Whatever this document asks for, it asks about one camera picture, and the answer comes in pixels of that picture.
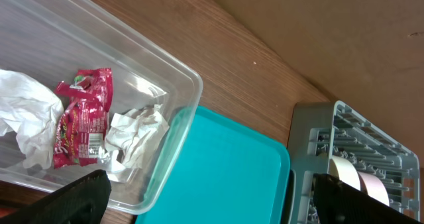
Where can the white napkin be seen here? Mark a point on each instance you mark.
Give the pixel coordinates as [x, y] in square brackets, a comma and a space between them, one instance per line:
[137, 134]

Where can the teal plastic tray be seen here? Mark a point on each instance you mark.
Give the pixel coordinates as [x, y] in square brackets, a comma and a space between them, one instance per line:
[225, 173]

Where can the cream bowl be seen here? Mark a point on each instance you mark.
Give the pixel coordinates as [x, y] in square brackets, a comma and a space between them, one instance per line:
[344, 171]

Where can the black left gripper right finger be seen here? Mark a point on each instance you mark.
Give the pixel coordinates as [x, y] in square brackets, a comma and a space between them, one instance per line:
[339, 203]

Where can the white tissue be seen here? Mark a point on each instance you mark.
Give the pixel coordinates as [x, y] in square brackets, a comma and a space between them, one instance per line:
[31, 110]

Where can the red snack wrapper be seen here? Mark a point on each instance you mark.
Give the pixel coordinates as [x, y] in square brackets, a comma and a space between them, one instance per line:
[83, 125]

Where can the grey dish rack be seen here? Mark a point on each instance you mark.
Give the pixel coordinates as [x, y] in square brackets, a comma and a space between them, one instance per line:
[322, 130]

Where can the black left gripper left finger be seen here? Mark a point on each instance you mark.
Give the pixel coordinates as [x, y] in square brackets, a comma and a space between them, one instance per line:
[82, 201]

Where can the bowl with food scraps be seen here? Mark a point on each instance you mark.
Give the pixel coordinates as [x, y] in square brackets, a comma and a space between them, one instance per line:
[373, 187]

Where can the clear plastic bin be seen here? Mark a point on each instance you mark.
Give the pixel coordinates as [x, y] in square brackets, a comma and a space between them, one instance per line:
[50, 40]

